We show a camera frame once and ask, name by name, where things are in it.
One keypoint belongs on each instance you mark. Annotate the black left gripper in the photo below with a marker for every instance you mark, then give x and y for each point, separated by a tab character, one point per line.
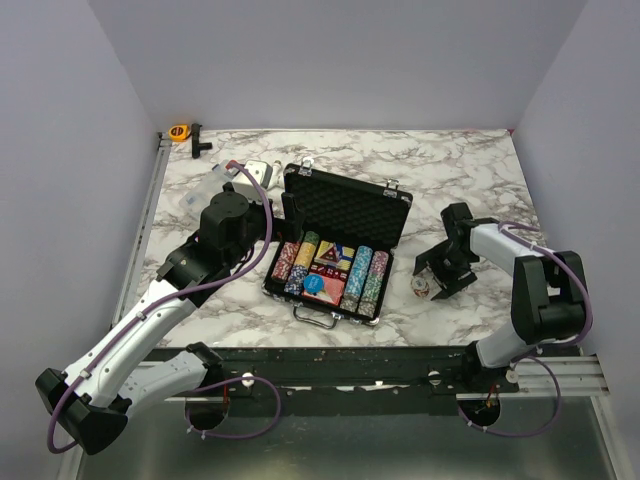
288	229

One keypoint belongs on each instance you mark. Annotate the white pipe fitting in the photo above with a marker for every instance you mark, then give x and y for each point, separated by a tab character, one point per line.
275	179

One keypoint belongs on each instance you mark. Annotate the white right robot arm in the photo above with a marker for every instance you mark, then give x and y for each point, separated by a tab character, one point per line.
549	297

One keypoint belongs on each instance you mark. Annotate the blue small blind button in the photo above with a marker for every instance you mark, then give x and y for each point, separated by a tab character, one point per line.
313	284

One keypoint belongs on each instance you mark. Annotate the clear plastic organizer box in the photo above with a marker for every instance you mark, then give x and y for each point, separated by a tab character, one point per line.
199	197

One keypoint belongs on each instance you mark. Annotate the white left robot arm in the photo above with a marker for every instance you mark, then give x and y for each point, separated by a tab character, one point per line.
91	400

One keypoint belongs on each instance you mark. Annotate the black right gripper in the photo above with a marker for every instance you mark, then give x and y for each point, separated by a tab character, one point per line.
444	280

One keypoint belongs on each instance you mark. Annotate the white red poker chip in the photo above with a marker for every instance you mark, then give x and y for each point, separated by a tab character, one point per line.
420	286

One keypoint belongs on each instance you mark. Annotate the red dice row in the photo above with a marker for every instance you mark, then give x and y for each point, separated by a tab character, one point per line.
333	273

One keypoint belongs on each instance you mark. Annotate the black T-shaped tool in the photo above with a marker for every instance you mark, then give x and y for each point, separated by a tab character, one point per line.
197	145

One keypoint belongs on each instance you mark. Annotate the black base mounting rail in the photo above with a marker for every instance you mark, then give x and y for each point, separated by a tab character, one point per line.
334	381

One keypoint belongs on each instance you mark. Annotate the red playing card deck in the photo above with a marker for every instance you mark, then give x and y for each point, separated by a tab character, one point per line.
332	293

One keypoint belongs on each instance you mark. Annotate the black poker chip case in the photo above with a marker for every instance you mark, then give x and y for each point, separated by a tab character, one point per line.
369	218

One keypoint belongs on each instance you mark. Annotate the orange tape measure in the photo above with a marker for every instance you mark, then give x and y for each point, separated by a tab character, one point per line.
180	133

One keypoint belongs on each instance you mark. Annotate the boxed card deck in case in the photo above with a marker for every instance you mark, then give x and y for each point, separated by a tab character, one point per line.
334	255

